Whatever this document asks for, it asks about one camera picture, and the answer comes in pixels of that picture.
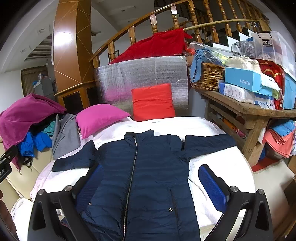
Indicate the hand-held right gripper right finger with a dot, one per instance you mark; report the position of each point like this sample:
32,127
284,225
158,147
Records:
212,190

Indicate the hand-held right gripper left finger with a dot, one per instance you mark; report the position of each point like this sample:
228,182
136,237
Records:
92,185

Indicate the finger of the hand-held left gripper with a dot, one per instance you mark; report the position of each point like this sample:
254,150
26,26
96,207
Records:
9,153

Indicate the navy blue jacket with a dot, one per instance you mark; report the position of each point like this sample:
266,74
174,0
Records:
150,173

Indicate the pile of clothes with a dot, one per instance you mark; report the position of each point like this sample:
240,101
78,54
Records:
23,115

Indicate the plastic bag of clothes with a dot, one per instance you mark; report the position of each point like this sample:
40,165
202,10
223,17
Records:
217,58

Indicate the white pink blanket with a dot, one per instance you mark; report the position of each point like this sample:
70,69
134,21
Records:
208,208

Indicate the bright blue garment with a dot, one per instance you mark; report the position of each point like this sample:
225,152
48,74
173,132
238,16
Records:
40,142

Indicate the white fluffy cloth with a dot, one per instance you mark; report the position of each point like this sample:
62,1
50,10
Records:
22,213

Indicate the teal garment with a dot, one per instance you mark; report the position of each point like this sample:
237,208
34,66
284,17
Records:
49,128

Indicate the red floor mat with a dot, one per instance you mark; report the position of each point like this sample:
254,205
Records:
261,165

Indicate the grey garment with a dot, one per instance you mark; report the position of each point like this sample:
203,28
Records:
66,136

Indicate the magenta pillow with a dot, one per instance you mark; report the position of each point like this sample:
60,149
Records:
99,118

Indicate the grey cabinet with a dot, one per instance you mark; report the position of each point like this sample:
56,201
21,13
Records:
46,89

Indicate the stack of coral towels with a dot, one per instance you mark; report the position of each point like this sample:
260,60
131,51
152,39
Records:
279,143

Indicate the wooden table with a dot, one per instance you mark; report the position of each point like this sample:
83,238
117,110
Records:
254,113

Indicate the blue folded towel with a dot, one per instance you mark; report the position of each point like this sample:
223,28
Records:
284,127

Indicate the white patterned tissue pack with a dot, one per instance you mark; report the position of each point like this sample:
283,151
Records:
235,92

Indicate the red orange pillow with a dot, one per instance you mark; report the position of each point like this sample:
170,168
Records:
152,102

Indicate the white blue packet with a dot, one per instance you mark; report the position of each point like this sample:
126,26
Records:
264,100

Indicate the blue cardboard box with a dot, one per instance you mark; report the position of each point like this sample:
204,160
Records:
240,80

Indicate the wicker basket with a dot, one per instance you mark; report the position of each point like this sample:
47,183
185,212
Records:
208,76

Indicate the wooden pillar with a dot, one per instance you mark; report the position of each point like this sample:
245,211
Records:
69,46

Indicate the silver foil wrapped panel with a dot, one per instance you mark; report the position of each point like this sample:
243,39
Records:
143,71

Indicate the teal storage bin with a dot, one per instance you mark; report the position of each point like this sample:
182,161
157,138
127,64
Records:
290,92

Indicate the light blue cloth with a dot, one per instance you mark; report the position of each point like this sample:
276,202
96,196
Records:
196,62

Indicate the cream item in clear bag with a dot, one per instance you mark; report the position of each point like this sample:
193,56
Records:
240,62

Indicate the red gift bag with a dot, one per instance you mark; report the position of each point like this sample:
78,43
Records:
272,69

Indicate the grey dotted plastic bag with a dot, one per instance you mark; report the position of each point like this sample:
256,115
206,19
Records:
245,48

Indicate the red cloth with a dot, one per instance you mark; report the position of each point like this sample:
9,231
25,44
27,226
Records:
152,46

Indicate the wooden stair banister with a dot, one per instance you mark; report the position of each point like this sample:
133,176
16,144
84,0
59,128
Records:
132,36

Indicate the clear plastic storage box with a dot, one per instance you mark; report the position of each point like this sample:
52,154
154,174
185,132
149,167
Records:
275,46

